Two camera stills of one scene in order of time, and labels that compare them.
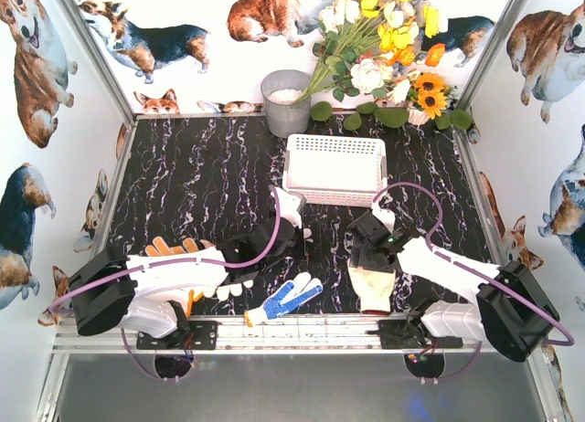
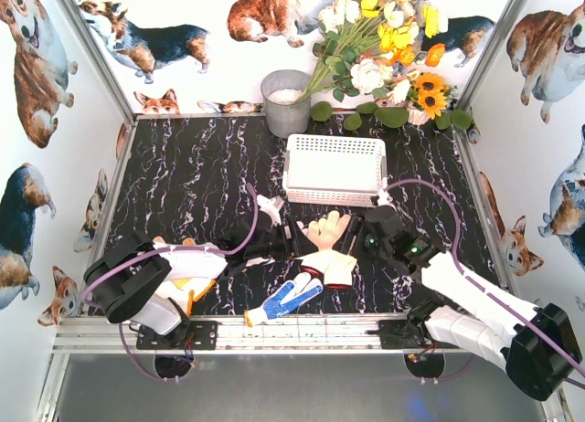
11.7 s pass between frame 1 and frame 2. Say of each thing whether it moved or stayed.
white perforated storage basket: stayed
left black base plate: stayed
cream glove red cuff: moved
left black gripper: stayed
